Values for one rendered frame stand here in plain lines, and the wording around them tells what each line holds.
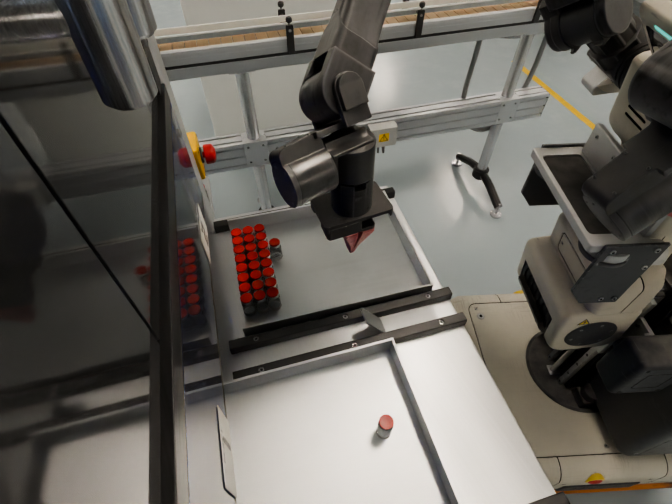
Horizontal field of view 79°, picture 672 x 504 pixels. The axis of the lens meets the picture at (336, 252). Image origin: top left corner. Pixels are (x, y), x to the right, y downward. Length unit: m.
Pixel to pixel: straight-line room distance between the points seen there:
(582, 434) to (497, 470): 0.80
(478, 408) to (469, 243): 1.47
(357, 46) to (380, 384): 0.48
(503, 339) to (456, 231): 0.80
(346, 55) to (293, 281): 0.43
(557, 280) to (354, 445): 0.57
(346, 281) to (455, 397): 0.28
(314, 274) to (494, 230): 1.53
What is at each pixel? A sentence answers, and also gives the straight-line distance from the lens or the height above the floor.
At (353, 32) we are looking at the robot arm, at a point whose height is 1.32.
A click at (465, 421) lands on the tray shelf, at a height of 0.88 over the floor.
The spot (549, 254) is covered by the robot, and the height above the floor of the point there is 0.80.
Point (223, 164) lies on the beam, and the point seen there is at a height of 0.47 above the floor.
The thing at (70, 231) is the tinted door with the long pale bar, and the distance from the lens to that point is 0.26.
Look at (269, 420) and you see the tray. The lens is 0.67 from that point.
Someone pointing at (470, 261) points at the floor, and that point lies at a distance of 2.03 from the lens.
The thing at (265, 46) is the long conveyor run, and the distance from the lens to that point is 1.51.
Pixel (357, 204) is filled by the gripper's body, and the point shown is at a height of 1.14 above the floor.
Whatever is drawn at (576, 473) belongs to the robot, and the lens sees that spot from 1.43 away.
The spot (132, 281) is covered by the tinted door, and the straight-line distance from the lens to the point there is 0.33.
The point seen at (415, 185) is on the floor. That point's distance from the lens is 2.35.
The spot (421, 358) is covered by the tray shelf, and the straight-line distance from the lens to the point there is 0.71.
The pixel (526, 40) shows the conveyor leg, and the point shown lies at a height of 0.80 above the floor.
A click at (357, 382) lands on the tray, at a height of 0.88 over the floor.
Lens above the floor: 1.51
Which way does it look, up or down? 50 degrees down
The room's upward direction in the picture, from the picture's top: straight up
